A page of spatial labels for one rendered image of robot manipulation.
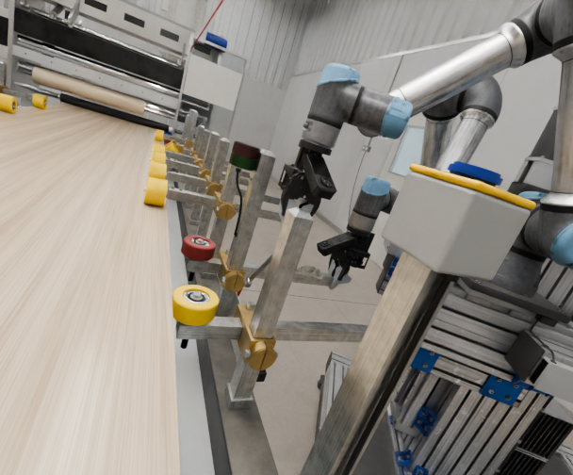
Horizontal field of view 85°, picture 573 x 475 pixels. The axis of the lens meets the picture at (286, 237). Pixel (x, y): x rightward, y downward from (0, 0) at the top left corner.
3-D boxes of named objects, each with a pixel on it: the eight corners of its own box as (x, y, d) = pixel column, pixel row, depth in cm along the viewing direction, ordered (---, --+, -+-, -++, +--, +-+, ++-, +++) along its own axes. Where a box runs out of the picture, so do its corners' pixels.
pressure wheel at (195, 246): (204, 273, 86) (214, 236, 83) (207, 289, 79) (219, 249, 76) (173, 270, 83) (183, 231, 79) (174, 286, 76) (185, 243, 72)
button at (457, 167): (462, 188, 28) (471, 169, 28) (504, 201, 25) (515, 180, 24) (432, 176, 26) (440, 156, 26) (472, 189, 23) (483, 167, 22)
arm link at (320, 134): (347, 132, 64) (313, 119, 60) (338, 154, 65) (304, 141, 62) (330, 127, 70) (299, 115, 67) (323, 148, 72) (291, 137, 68)
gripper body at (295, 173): (303, 194, 76) (321, 146, 73) (319, 205, 69) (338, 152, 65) (275, 187, 73) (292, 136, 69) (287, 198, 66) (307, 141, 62)
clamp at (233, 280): (232, 268, 89) (236, 252, 88) (242, 293, 78) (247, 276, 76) (212, 265, 87) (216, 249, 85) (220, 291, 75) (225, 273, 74)
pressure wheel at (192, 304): (180, 327, 63) (192, 277, 59) (213, 345, 61) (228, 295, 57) (151, 347, 55) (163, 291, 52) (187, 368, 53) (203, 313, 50)
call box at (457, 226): (427, 253, 32) (463, 180, 30) (488, 290, 26) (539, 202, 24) (374, 243, 29) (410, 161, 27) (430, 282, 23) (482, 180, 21)
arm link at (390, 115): (406, 107, 69) (359, 91, 69) (419, 99, 58) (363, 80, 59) (391, 143, 71) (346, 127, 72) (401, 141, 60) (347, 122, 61)
